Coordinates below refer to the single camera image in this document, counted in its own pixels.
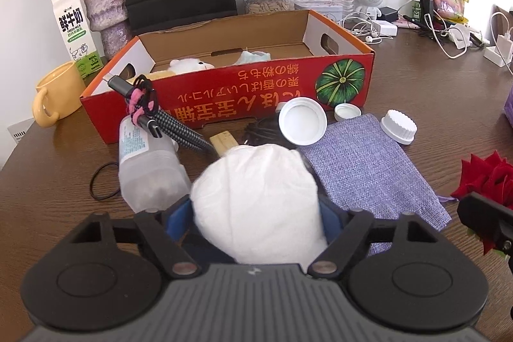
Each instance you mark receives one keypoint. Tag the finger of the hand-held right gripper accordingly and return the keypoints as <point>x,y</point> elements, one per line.
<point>479,217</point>

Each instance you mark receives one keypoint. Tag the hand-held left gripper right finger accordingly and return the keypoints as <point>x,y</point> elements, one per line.
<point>328,222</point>

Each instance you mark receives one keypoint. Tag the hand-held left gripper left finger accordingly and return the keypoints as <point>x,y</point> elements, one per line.
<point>178,218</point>

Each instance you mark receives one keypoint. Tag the red artificial rose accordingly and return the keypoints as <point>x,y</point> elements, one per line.
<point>487,177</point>

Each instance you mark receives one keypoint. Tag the translucent plastic bottle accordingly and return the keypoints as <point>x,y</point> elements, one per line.
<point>148,165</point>

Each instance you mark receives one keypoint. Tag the purple fabric pouch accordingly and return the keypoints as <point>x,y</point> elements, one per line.
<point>372,169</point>

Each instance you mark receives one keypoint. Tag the white cloth bundle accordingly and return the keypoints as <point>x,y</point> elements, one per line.
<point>256,201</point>

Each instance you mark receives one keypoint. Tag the small shallow white cap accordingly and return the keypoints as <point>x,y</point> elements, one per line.
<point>348,111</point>

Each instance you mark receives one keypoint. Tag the ribbed white cap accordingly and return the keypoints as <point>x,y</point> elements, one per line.
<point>398,125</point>

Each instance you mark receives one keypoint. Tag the red cardboard box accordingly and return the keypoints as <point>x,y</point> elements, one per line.
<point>240,93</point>

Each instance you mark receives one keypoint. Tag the large white lid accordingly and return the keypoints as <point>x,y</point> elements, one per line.
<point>302,121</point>

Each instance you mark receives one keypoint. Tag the purple cloth item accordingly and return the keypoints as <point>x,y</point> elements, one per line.
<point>509,101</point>

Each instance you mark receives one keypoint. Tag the white tan plush toy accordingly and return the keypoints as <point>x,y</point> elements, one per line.
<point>188,65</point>

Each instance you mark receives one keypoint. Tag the white plug adapter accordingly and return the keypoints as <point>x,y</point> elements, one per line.
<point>499,49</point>

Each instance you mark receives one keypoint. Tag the yellow mug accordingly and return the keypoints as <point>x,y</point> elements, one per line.
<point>60,93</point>

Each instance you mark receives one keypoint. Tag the light blue face mask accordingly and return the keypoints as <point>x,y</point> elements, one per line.
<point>252,56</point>

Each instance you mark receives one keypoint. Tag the white printed card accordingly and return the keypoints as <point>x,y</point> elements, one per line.
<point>18,129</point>

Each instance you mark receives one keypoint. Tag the white square charger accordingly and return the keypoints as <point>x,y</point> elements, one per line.
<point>386,27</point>

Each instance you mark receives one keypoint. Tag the pink flat item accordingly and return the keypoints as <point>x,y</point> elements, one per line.
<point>404,23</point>

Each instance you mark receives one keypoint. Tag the white green milk carton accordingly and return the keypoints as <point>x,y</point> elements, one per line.
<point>76,33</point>

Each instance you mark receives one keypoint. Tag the white tin box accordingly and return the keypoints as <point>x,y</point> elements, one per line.
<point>332,10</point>

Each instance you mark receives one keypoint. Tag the black power adapter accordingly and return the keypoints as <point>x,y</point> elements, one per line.
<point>386,11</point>

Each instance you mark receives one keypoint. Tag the small green bottle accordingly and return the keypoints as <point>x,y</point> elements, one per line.
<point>417,7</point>

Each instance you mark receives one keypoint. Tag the black upright device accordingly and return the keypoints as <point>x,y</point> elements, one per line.
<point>425,3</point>

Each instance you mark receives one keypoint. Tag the purple textured vase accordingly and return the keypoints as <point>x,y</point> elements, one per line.
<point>106,1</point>

